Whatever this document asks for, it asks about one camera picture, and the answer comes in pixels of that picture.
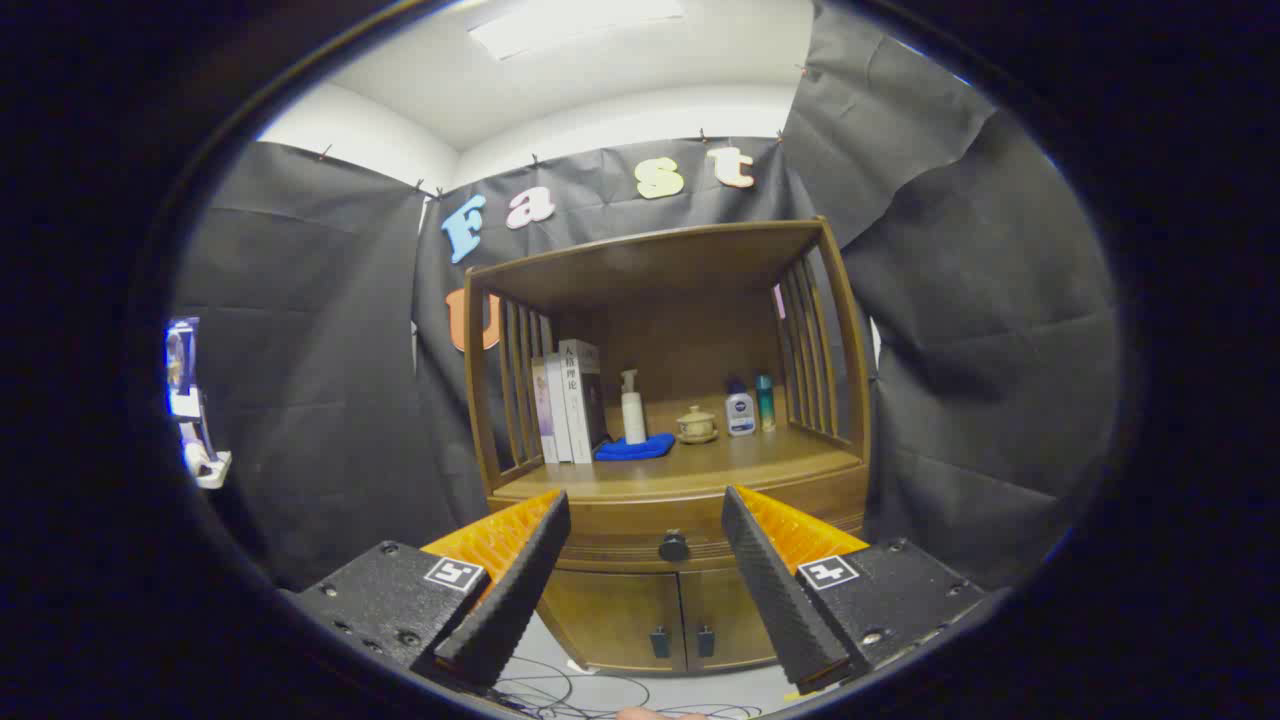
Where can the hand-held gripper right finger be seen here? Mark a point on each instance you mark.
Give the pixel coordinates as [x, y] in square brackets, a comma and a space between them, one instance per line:
[775, 590]

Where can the white book with dark cover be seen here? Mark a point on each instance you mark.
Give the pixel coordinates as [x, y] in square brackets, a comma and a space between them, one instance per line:
[578, 400]

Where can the ceiling light panel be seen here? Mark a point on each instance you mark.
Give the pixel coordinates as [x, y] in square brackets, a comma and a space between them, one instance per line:
[570, 25]

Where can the black drawer knob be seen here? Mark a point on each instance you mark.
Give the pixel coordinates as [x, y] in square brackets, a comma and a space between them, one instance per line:
[673, 546]

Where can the beige lidded tea cup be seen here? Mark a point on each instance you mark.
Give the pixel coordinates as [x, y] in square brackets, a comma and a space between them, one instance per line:
[697, 425]

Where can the wooden countertop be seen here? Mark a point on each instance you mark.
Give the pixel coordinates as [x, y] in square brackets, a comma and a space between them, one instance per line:
[720, 465]

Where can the wooden cabinet door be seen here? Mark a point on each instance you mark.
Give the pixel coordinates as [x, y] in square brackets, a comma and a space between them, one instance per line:
[620, 620]
[725, 620]

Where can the blue folded cloth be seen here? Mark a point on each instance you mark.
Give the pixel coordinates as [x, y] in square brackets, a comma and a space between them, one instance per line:
[635, 449]

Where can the brown wooden cabinet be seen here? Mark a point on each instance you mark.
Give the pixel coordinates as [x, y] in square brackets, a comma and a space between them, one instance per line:
[660, 340]

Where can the white pump bottle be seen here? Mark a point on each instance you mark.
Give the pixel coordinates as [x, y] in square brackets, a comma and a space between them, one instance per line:
[633, 415]

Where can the slim teal bottle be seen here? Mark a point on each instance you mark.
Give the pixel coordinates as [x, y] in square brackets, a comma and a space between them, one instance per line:
[765, 405]

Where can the white lotion bottle blue cap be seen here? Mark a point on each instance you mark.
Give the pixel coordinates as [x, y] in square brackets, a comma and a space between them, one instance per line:
[740, 415]

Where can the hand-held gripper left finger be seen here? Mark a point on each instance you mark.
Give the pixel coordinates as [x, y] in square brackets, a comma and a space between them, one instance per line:
[520, 590]

